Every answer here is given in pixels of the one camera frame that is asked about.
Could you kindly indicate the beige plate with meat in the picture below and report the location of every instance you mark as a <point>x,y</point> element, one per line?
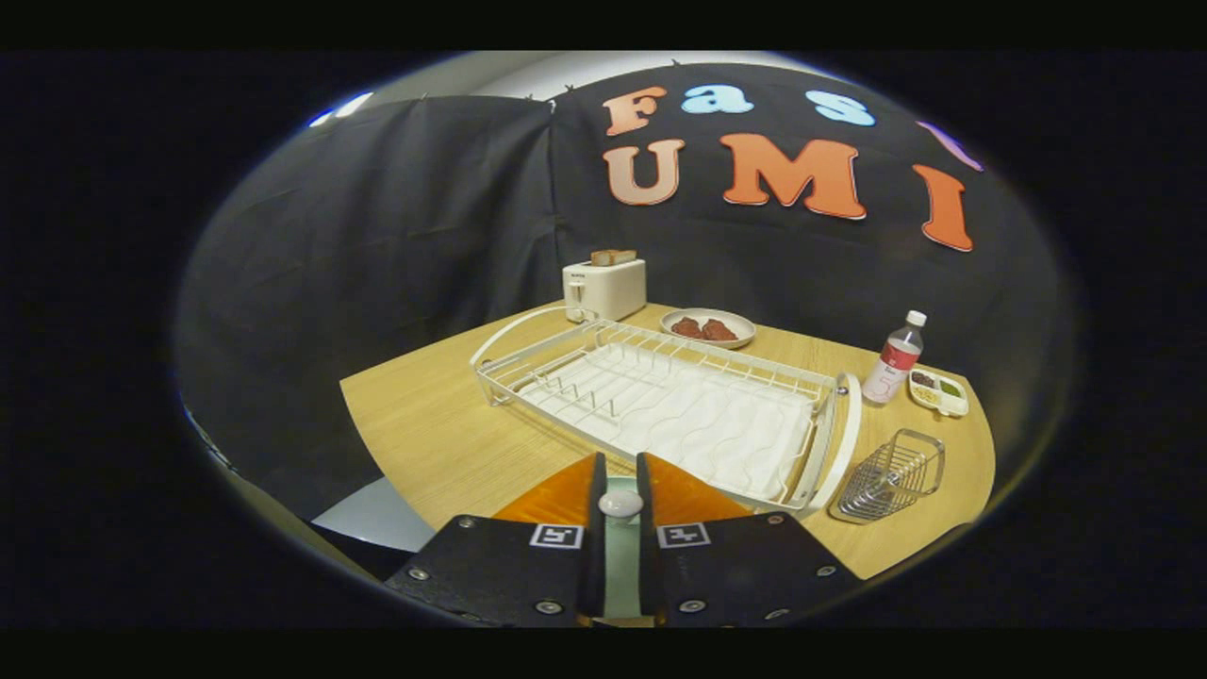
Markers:
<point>740,332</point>

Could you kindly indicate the ceiling light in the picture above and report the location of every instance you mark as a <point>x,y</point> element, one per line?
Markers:
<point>339,108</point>

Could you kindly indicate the green beans pile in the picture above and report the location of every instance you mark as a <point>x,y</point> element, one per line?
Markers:
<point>950,388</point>

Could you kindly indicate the cream toaster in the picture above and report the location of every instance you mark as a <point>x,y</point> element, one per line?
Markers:
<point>613,290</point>

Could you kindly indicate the red meat slice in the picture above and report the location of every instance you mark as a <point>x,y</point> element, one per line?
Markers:
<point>719,330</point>
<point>687,328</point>

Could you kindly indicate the yellow beans pile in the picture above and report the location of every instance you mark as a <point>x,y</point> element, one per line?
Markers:
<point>929,395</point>

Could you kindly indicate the pale green plate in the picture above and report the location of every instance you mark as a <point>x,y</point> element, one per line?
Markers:
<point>622,566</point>

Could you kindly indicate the white divided dish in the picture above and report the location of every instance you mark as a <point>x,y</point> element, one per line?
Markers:
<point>954,404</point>

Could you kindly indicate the clear bottle red label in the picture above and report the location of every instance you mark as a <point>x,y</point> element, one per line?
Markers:
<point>891,368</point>

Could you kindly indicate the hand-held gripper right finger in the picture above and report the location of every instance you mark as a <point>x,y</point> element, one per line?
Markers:
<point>649,566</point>

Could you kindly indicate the toast slices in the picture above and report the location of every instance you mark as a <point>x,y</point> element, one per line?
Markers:
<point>613,256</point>

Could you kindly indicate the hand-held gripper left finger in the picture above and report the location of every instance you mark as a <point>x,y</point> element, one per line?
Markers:
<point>594,566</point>

